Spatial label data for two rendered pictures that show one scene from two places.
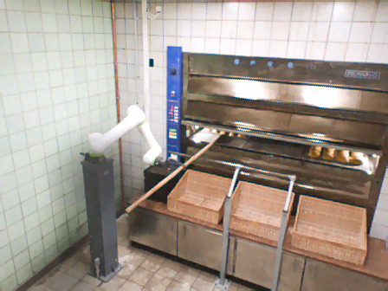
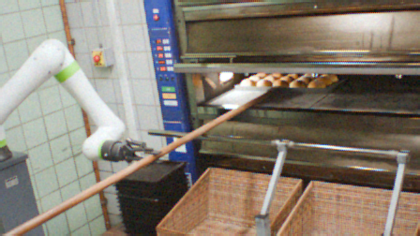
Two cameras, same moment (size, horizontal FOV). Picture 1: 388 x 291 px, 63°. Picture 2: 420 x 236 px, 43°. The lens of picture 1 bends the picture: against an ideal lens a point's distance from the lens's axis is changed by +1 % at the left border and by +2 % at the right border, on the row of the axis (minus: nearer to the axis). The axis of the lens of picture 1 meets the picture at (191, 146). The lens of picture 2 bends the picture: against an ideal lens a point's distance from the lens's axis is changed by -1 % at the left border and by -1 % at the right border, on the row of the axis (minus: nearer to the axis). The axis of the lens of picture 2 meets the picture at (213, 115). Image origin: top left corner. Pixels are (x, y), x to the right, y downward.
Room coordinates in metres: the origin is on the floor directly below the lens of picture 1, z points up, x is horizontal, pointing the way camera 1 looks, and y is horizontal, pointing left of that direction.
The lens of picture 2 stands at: (0.57, -0.62, 1.90)
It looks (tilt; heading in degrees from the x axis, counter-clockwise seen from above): 16 degrees down; 13
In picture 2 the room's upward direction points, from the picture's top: 8 degrees counter-clockwise
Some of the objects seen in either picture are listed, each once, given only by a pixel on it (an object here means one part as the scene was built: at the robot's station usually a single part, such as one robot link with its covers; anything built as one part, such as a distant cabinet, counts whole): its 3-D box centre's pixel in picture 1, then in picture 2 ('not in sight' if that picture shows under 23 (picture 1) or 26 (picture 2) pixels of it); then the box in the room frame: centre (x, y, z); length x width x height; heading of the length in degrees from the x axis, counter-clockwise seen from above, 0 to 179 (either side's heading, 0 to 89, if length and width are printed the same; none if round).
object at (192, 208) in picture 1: (201, 194); (231, 217); (2.88, -0.12, 0.72); 0.56 x 0.49 x 0.28; 65
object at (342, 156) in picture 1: (336, 149); not in sight; (3.05, -1.48, 1.21); 0.61 x 0.48 x 0.06; 155
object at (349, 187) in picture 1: (267, 170); (365, 149); (2.89, -0.77, 1.02); 1.79 x 0.11 x 0.19; 65
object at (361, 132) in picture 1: (273, 119); (358, 32); (2.89, -0.77, 1.54); 1.79 x 0.11 x 0.19; 65
